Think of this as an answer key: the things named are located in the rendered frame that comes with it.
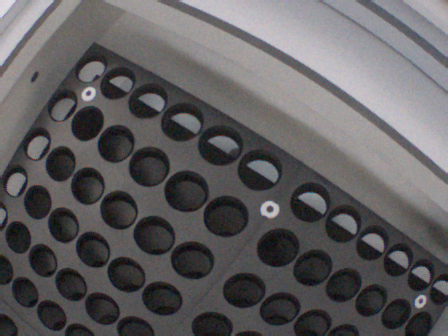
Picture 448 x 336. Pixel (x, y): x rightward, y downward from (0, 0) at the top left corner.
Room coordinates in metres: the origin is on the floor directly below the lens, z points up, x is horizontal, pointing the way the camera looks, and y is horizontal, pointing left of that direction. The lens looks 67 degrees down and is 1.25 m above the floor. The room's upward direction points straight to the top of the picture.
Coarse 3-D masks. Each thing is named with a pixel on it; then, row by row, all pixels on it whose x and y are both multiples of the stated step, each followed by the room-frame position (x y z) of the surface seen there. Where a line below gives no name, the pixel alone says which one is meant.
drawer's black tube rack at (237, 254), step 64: (64, 128) 0.17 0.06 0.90; (128, 128) 0.16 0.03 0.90; (0, 192) 0.14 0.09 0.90; (64, 192) 0.14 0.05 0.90; (128, 192) 0.14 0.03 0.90; (192, 192) 0.15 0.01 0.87; (0, 256) 0.11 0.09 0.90; (64, 256) 0.12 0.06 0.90; (128, 256) 0.12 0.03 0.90; (192, 256) 0.13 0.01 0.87; (256, 256) 0.12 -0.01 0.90; (320, 256) 0.12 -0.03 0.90; (0, 320) 0.09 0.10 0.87; (64, 320) 0.10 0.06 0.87; (128, 320) 0.10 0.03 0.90; (192, 320) 0.10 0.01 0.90; (256, 320) 0.10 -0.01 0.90; (320, 320) 0.10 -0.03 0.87; (384, 320) 0.10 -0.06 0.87
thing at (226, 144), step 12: (132, 84) 0.21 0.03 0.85; (144, 96) 0.20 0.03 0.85; (156, 96) 0.20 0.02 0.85; (156, 108) 0.20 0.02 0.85; (180, 120) 0.19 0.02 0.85; (192, 120) 0.19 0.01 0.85; (216, 144) 0.18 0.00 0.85; (228, 144) 0.18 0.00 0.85; (252, 168) 0.17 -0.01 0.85; (264, 168) 0.17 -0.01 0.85; (312, 204) 0.16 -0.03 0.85; (324, 204) 0.16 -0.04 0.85; (336, 216) 0.15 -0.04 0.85; (348, 216) 0.15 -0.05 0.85; (348, 228) 0.15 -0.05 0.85
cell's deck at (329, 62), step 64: (64, 0) 0.21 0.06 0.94; (128, 0) 0.20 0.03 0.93; (192, 0) 0.19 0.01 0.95; (256, 0) 0.19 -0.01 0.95; (320, 0) 0.19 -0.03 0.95; (0, 64) 0.17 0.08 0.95; (256, 64) 0.17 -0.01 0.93; (320, 64) 0.16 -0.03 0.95; (384, 64) 0.17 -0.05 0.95; (384, 128) 0.15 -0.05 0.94
